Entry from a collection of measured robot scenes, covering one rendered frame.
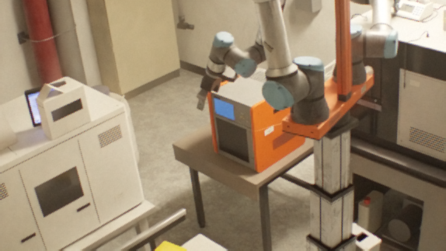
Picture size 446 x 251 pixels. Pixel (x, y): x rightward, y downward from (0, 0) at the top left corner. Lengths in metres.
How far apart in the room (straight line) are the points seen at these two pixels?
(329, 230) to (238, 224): 1.54
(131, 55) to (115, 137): 3.31
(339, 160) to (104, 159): 1.03
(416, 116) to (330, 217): 0.91
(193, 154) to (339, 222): 1.24
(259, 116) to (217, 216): 1.23
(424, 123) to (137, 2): 3.46
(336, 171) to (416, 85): 0.86
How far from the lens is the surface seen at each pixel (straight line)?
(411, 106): 3.22
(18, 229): 2.55
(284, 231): 4.00
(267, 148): 3.30
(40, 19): 5.37
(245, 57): 2.15
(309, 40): 5.07
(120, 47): 5.80
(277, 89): 1.99
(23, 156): 2.42
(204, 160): 3.50
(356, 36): 2.39
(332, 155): 2.43
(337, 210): 2.60
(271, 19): 1.95
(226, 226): 4.10
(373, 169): 3.48
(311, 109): 2.15
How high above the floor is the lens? 2.57
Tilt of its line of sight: 27 degrees down
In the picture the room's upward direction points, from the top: 6 degrees counter-clockwise
